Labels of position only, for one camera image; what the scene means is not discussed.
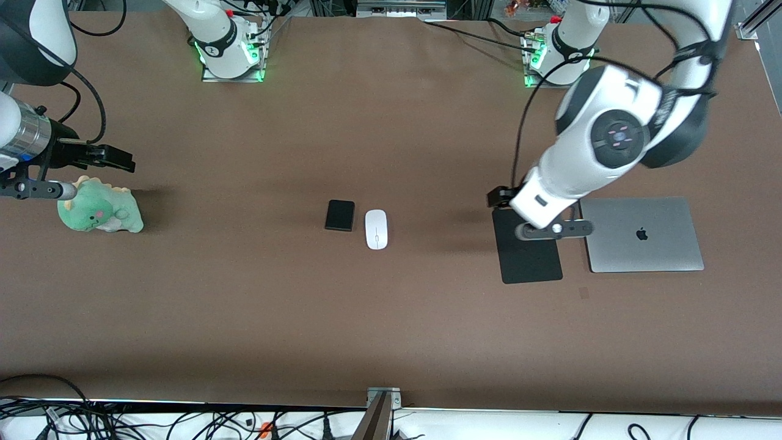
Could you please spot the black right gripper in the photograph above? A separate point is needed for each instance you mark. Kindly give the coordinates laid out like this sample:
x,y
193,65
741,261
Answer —
x,y
62,150

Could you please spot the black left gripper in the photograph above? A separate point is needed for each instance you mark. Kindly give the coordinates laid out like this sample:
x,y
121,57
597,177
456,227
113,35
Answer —
x,y
500,197

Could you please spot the white computer mouse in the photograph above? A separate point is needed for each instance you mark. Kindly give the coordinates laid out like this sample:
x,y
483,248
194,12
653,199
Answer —
x,y
376,229

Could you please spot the black phone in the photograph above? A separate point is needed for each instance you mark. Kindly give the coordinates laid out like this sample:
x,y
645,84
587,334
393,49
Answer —
x,y
339,215

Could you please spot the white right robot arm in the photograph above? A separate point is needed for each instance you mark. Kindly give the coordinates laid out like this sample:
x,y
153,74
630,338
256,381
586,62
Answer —
x,y
55,30

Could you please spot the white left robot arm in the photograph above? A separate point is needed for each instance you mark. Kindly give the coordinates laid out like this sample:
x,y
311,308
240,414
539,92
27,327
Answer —
x,y
611,104

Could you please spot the black mouse pad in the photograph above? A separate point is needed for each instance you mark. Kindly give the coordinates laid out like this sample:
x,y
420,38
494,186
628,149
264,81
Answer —
x,y
528,260

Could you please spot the green dinosaur plush toy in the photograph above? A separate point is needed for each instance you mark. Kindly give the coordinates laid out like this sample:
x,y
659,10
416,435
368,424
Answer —
x,y
98,211

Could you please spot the silver laptop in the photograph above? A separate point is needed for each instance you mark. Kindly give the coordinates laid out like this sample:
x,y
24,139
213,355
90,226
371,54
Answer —
x,y
641,244

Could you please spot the orange plug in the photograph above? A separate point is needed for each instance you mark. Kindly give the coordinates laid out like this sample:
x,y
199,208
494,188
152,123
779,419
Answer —
x,y
265,429

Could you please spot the aluminium profile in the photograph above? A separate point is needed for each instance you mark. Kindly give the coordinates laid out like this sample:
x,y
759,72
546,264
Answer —
x,y
757,21

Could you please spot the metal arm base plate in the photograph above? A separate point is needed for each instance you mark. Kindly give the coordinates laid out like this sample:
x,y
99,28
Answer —
x,y
544,84
232,78

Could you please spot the metal frame rail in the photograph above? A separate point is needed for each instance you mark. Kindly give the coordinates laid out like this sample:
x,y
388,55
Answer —
x,y
400,8

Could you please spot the metal bracket post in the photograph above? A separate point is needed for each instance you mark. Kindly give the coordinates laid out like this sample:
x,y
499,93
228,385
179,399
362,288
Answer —
x,y
380,409

